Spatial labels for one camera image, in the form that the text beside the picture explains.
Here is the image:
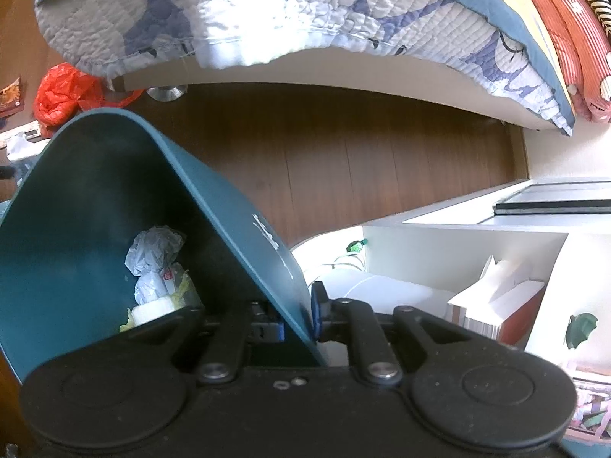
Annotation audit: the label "orange striped bedding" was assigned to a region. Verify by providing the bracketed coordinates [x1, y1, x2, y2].
[531, 0, 610, 123]

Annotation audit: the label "metal bed leg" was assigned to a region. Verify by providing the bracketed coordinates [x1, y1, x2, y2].
[146, 85, 189, 102]

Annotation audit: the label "teal plastic trash bin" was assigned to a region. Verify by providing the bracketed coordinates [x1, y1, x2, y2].
[1, 109, 323, 379]

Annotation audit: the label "small orange snack wrapper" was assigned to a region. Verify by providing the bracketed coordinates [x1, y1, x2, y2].
[0, 77, 23, 118]

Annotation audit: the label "crumpled grey paper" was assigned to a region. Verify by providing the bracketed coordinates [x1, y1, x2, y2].
[124, 226, 184, 277]

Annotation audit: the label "red plastic bag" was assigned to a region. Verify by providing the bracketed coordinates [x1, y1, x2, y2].
[33, 62, 144, 139]

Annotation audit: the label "white bedside cabinet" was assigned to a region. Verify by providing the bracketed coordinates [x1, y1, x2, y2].
[290, 178, 611, 440]

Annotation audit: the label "white bed frame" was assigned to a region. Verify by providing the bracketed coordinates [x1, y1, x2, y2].
[114, 48, 554, 130]

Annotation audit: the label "white blue quilted blanket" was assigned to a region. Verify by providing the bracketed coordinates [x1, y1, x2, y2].
[35, 0, 575, 134]

